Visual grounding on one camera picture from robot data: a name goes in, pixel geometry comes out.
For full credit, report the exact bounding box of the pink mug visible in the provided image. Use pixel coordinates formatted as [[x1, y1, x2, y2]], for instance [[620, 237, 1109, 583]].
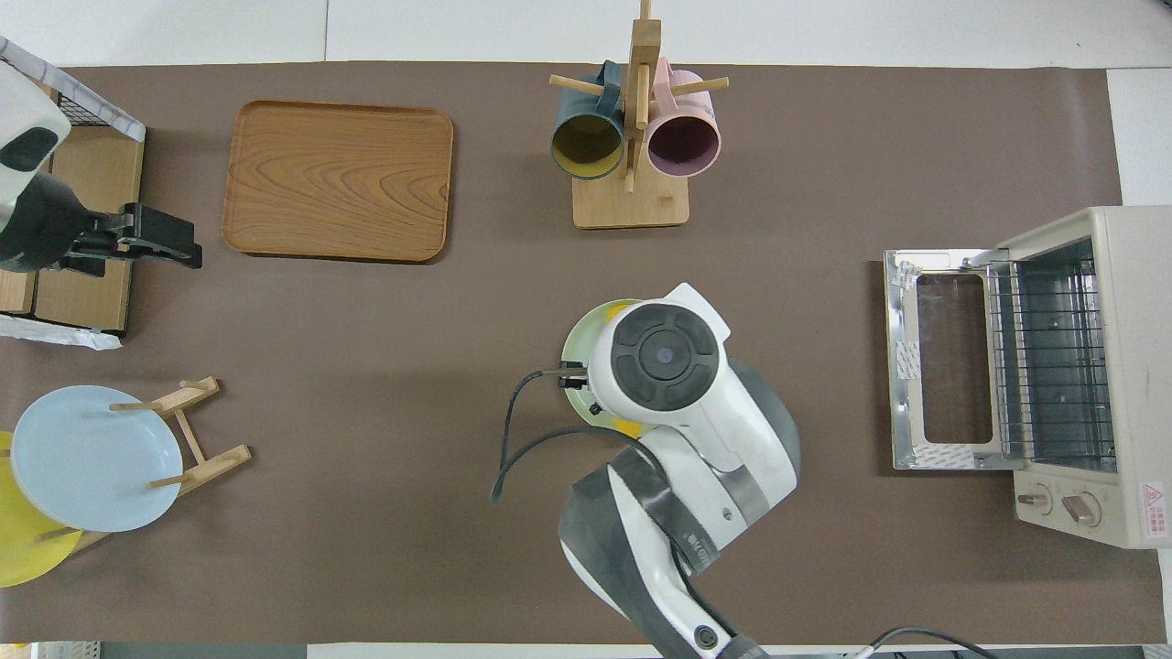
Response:
[[646, 57, 723, 179]]

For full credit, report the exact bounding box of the dark teal mug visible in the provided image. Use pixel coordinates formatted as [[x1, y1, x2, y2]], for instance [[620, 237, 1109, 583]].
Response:
[[549, 60, 627, 181]]

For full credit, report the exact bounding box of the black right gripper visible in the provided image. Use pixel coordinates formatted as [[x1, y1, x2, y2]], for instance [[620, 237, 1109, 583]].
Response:
[[559, 360, 601, 417]]

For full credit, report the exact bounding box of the white checked cloth liner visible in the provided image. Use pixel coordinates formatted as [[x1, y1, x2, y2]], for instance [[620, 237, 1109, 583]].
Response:
[[0, 37, 147, 351]]

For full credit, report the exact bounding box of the thin black cable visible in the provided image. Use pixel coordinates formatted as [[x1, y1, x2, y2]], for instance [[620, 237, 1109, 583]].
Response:
[[852, 626, 999, 659]]

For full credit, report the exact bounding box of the wooden serving tray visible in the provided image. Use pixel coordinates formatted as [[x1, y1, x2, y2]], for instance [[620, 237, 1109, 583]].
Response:
[[222, 100, 455, 265]]

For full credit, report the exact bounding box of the light green plate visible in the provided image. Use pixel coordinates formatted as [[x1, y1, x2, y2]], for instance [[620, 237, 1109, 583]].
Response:
[[560, 299, 646, 438]]

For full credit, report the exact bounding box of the light blue plate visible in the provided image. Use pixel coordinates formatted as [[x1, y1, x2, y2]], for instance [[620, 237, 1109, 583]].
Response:
[[10, 384, 184, 534]]

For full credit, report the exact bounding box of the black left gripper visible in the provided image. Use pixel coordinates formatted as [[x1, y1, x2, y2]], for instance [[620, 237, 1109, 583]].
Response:
[[57, 202, 203, 277]]

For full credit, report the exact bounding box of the yellow corn cob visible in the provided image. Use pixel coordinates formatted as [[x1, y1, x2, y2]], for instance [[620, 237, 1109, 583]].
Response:
[[606, 299, 648, 438]]

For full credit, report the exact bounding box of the wooden mug tree stand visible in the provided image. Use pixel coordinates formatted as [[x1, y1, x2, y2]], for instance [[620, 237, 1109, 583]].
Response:
[[548, 0, 731, 230]]

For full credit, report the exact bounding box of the wooden step shelf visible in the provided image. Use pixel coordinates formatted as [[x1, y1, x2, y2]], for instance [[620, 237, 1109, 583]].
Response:
[[0, 78, 145, 332]]

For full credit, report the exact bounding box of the yellow plate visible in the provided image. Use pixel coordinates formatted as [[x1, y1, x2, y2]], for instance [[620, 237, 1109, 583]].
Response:
[[0, 430, 83, 589]]

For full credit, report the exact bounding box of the cream toaster oven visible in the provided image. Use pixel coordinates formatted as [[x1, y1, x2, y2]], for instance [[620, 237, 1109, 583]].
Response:
[[884, 205, 1172, 550]]

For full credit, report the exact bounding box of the brown table mat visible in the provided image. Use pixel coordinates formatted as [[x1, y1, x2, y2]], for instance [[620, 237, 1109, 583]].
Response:
[[0, 62, 1168, 646]]

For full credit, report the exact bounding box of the wooden plate rack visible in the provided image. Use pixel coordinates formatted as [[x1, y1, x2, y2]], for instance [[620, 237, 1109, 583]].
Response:
[[37, 376, 253, 557]]

